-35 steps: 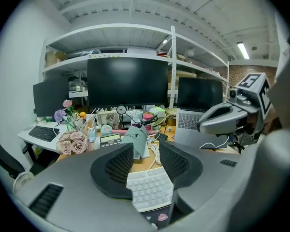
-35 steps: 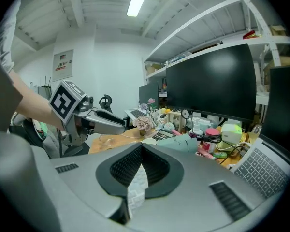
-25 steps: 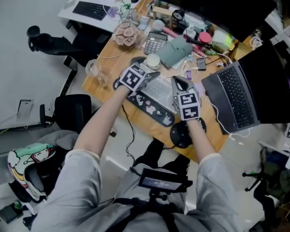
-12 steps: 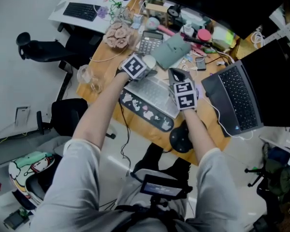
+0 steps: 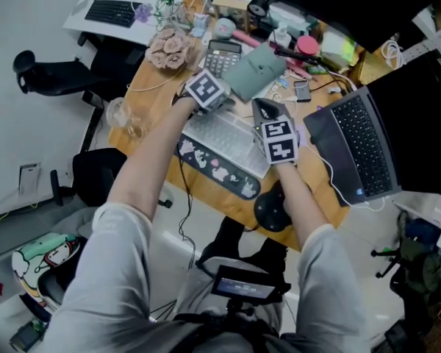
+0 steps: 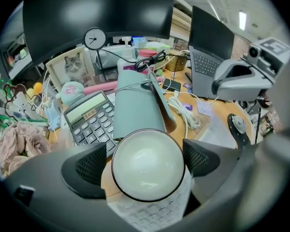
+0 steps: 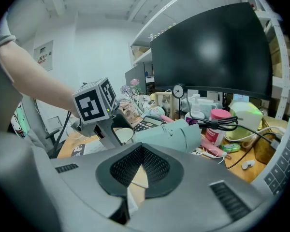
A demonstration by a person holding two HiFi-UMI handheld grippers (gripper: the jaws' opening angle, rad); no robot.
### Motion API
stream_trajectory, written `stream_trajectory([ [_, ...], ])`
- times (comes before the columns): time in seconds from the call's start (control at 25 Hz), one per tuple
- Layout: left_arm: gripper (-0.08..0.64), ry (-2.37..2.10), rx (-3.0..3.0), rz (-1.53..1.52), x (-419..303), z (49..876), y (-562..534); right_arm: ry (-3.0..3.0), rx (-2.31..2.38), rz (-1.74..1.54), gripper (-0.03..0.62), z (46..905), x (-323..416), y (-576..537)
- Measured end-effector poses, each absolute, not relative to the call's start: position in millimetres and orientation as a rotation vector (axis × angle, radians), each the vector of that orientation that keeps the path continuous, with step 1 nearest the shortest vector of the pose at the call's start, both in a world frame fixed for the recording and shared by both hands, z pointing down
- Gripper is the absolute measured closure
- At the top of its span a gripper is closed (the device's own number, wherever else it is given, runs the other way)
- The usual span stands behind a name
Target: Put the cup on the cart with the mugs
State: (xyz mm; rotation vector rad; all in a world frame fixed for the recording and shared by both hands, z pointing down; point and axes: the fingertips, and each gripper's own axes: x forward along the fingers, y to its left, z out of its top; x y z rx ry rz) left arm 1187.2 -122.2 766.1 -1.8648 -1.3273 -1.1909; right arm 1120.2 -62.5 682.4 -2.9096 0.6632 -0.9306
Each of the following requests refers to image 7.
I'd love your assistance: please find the black patterned wrist rest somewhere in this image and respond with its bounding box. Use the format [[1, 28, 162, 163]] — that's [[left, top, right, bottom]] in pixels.
[[71, 144, 87, 157]]

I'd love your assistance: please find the wooden desk with white legs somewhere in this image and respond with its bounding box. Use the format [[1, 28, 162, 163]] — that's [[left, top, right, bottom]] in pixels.
[[57, 116, 290, 204]]

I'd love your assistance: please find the white shelving unit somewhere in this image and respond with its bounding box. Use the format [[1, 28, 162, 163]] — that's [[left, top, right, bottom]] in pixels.
[[130, 0, 290, 123]]

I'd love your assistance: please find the yellow-green box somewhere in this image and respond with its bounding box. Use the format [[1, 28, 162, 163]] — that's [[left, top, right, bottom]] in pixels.
[[226, 100, 264, 140]]

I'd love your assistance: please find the wooden cat photo frame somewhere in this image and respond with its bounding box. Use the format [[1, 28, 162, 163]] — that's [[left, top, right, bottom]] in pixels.
[[154, 91, 180, 120]]

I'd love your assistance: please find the black calculator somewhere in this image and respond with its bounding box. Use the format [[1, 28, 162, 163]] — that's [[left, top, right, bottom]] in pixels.
[[132, 115, 168, 133]]

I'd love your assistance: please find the white pump bottle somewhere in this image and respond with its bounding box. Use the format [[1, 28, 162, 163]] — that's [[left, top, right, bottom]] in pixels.
[[185, 93, 206, 126]]

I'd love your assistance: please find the pink artificial flower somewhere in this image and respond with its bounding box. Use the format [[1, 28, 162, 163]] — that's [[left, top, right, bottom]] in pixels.
[[130, 78, 141, 94]]

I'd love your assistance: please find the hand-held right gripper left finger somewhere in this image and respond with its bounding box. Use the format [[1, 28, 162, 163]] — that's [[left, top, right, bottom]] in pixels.
[[50, 143, 143, 232]]

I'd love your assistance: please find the green packet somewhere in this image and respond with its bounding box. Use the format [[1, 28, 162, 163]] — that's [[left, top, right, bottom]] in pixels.
[[219, 143, 241, 154]]

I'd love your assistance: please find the white patterned blanket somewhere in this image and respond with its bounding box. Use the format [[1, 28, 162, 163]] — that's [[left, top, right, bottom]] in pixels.
[[9, 100, 31, 140]]

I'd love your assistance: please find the black monitor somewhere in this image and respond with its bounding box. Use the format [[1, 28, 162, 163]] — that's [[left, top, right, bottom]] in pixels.
[[149, 1, 274, 101], [124, 61, 156, 96]]

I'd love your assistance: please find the black cable bundle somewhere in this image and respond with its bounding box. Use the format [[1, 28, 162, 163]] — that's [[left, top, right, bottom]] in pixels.
[[188, 116, 281, 170]]

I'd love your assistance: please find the teal pencil case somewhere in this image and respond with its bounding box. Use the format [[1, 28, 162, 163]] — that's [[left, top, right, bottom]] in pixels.
[[134, 118, 202, 154]]

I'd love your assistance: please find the pink stick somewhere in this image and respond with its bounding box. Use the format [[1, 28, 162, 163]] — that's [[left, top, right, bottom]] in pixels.
[[200, 139, 232, 160]]

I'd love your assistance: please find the dried brown flower bunch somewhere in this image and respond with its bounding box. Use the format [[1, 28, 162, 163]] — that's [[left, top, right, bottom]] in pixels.
[[118, 100, 138, 120]]

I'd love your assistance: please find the grey laptop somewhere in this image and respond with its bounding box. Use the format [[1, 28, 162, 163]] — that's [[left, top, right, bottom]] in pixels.
[[250, 116, 290, 198]]

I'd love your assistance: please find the white keyboard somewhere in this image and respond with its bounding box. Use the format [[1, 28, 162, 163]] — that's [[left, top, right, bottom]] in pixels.
[[83, 139, 109, 155]]

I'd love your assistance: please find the person's grey sweatshirt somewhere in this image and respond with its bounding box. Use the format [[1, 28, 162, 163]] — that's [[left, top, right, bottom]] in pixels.
[[0, 10, 17, 51]]

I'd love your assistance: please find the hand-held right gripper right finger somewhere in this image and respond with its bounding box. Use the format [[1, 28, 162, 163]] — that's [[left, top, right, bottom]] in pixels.
[[131, 143, 280, 232]]

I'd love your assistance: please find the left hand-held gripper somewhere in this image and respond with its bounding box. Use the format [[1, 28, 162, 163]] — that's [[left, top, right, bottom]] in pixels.
[[71, 77, 134, 150]]

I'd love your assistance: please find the white earphone cable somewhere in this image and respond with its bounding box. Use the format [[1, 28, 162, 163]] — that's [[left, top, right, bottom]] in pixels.
[[190, 146, 229, 164]]

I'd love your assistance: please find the person's left forearm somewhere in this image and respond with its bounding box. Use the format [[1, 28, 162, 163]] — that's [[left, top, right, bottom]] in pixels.
[[0, 41, 84, 119]]

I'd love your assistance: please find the white dark-striped cup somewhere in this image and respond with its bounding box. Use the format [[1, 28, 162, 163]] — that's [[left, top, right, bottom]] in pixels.
[[115, 127, 136, 146]]

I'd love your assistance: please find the white wall box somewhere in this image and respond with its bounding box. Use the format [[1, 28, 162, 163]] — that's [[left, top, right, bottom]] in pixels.
[[47, 116, 63, 131]]

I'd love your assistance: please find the pink-lidded bottle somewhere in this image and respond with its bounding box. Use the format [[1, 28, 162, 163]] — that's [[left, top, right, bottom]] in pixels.
[[205, 109, 232, 147]]

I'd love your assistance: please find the purple artificial flower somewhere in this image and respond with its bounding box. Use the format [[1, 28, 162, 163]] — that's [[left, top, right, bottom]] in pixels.
[[120, 85, 131, 99]]

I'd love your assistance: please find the small black clock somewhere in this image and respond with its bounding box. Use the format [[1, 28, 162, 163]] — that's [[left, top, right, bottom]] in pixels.
[[172, 83, 186, 99]]

